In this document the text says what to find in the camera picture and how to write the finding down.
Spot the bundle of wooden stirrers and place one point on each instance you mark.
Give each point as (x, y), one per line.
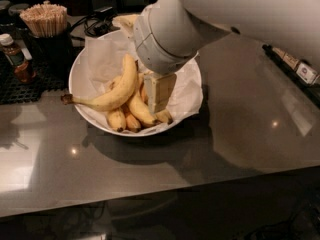
(45, 20)

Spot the black rubber mat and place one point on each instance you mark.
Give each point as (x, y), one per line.
(12, 91)

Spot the white bowl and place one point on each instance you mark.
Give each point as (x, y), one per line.
(78, 80)

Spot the black stirrer cup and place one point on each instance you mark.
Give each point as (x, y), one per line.
(58, 51)

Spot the yellow banana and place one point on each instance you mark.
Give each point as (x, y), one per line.
(164, 116)
(139, 109)
(117, 96)
(116, 118)
(132, 124)

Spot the white paper liner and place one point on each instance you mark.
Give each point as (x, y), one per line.
(186, 94)

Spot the dark lidded jar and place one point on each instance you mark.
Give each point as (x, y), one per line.
(15, 11)

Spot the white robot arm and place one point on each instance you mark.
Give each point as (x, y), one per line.
(291, 25)

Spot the small brown sauce bottle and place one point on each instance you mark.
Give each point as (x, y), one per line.
(22, 68)

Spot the black wire condiment rack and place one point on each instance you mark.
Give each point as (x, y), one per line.
(300, 72)

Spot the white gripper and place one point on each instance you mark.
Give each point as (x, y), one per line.
(154, 52)

